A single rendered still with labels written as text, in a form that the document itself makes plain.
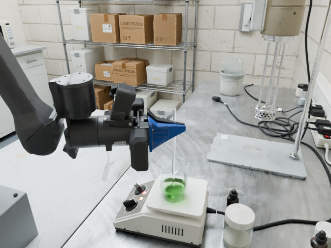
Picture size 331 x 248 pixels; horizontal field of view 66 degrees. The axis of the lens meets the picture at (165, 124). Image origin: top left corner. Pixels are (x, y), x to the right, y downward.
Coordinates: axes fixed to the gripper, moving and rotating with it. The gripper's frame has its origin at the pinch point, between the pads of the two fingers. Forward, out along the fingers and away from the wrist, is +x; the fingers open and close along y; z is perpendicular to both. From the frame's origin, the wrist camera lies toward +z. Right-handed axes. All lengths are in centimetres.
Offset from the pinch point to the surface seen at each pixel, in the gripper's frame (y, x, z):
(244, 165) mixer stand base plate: 21.8, 27.0, -24.8
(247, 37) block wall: 218, 108, -9
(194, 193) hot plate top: 1.5, 6.5, -17.1
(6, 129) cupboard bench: 227, -150, -103
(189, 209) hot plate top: -3.2, 4.3, -17.1
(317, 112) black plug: 48, 69, -20
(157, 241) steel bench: -2.9, -2.3, -25.9
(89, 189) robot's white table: 16.4, -19.5, -25.9
